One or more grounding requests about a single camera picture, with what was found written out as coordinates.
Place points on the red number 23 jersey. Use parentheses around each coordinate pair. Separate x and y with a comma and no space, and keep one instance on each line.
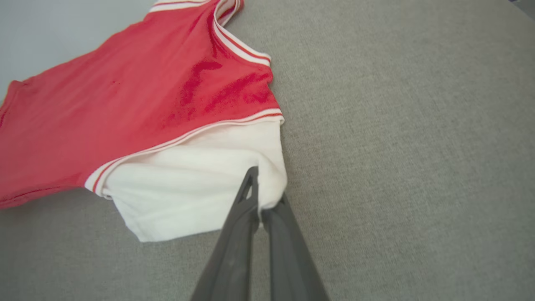
(125,104)

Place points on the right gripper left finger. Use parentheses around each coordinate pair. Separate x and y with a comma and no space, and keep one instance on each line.
(230,267)

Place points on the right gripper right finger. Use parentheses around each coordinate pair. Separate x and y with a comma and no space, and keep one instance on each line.
(288,267)

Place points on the grey fabric sofa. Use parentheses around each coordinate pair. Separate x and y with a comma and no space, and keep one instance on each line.
(418,167)

